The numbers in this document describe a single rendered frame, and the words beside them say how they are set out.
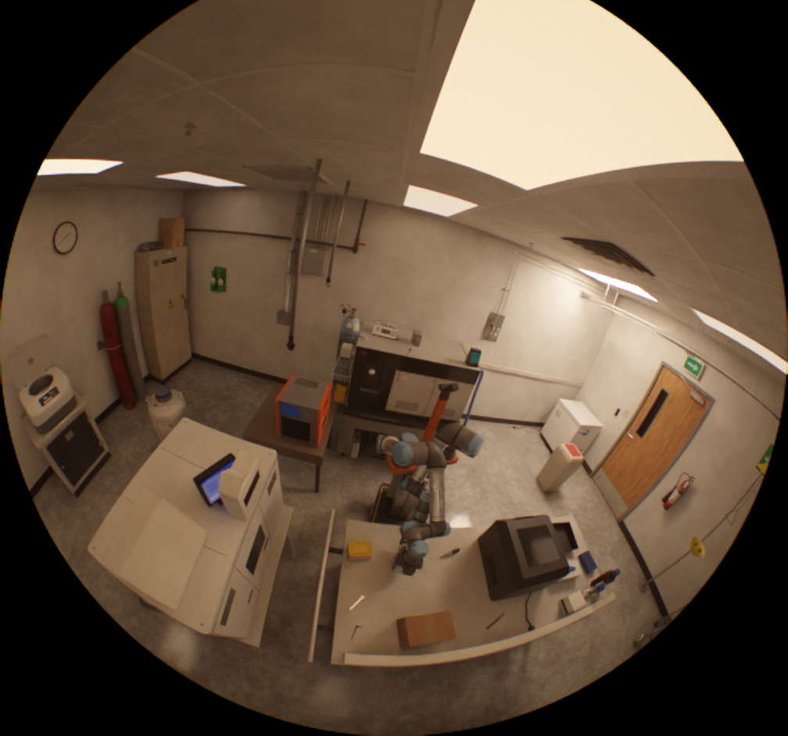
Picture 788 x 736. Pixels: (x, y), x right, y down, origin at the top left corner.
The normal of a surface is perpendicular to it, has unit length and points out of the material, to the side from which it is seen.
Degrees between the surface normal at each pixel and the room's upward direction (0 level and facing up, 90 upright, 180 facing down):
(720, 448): 90
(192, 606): 0
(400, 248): 90
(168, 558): 40
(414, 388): 90
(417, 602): 0
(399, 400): 90
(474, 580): 0
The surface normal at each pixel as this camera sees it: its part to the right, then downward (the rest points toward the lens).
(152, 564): 0.80, -0.55
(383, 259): 0.00, 0.39
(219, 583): 0.22, -0.90
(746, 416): -0.97, -0.21
